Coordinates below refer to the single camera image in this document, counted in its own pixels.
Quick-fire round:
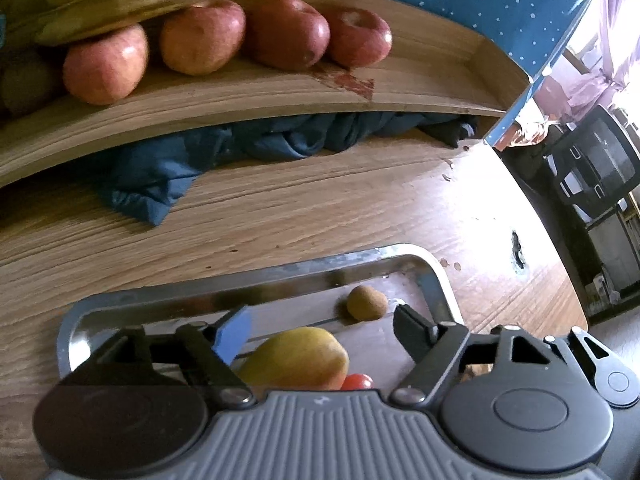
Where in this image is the metal tray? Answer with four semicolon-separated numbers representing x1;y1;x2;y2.
56;243;463;396

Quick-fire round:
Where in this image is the bunch of yellow bananas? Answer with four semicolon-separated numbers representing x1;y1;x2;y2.
35;0;221;46

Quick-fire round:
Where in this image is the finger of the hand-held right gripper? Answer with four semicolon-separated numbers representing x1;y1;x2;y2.
544;326;632;407

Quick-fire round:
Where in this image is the red cherry tomato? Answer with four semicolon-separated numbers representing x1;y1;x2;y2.
341;373;375;392

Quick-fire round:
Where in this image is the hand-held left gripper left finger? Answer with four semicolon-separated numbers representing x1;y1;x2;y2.
87;305;257;408

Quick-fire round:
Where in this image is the small brown kiwi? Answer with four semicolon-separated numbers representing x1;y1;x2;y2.
346;285;388;321

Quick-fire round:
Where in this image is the black office chair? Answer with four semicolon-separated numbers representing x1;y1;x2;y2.
542;105;640;222

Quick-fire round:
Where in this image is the blue white-dotted panel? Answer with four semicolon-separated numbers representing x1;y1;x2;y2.
325;0;612;152

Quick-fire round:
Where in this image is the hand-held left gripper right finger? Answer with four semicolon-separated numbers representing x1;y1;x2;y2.
389;305;552;407

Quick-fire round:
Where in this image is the red apple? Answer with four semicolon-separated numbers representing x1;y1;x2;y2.
160;0;247;76
62;24;150;106
247;0;331;71
325;6;393;68

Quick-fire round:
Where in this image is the large brown kiwi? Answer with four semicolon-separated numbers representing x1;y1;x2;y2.
0;50;63;117

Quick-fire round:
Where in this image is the pink curtain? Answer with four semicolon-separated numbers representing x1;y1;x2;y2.
550;0;640;126

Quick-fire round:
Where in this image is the dark blue cloth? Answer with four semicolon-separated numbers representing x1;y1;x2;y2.
97;112;478;226

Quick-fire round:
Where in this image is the yellow red mango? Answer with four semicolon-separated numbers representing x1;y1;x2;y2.
237;326;350;392

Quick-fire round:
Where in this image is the wooden shelf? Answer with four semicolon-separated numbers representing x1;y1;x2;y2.
0;0;531;188

